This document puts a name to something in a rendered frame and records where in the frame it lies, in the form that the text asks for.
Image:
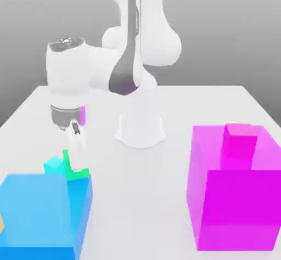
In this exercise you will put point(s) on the small cyan cube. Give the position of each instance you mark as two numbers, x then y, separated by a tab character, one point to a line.
53	165

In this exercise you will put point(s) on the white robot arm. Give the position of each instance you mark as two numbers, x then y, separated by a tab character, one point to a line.
151	45

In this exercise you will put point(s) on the large blue box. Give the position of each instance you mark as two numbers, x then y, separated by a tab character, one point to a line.
35	211

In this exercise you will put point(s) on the small orange cube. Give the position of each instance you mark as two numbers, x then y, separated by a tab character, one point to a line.
1	223

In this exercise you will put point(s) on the small green cube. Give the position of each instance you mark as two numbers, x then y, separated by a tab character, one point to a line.
71	174

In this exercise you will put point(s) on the large magenta box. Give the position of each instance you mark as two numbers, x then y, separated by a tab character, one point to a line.
237	209

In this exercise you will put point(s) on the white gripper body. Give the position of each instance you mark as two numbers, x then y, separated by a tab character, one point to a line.
75	148

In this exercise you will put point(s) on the small magenta cube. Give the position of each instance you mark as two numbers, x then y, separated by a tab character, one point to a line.
239	148

